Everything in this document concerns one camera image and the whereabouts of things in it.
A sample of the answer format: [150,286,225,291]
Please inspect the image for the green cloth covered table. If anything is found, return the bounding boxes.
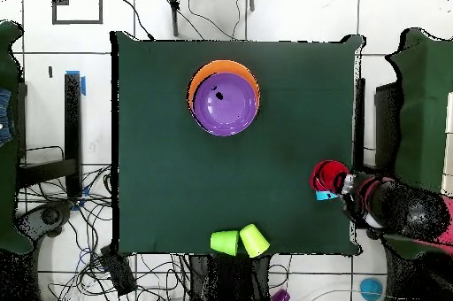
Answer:
[383,27,453,259]
[0,19,33,254]

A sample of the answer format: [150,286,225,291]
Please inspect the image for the tangle of cables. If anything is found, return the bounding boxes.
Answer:
[20,164,192,301]

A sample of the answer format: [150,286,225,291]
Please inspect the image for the yellow-green plastic cup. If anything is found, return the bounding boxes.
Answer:
[239,223,271,259]

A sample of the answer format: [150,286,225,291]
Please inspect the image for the black metal stand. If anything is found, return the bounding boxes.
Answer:
[15,73,83,198]
[351,77,403,174]

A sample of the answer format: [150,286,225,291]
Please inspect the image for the white box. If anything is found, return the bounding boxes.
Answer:
[440,91,453,196]

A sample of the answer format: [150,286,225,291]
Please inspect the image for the black floor cable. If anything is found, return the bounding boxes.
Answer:
[115,0,156,42]

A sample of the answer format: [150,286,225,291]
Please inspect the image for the blue round floor object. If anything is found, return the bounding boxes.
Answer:
[358,276,384,301]

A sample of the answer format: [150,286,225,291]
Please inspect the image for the green plastic cup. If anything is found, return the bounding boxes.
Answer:
[209,229,241,257]

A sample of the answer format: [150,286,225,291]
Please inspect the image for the red plastic cup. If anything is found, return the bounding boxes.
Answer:
[309,159,351,194]

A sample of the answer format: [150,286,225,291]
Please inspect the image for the dark green tablecloth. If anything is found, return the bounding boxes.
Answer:
[110,30,365,258]

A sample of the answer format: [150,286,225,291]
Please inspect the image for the black tripod stand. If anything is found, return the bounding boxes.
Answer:
[157,0,257,37]

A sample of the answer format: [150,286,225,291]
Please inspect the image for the orange plastic bowl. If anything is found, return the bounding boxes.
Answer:
[187,59,261,118]

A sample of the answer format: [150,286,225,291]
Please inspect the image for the blue denim fabric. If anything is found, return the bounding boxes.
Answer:
[0,88,16,148]

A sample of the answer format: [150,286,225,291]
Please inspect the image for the blue tape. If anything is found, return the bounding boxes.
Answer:
[65,69,87,96]

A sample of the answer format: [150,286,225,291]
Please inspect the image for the black power box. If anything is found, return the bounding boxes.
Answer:
[99,243,138,297]

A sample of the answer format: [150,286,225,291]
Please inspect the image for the blue plastic cup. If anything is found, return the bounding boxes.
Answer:
[314,189,340,202]

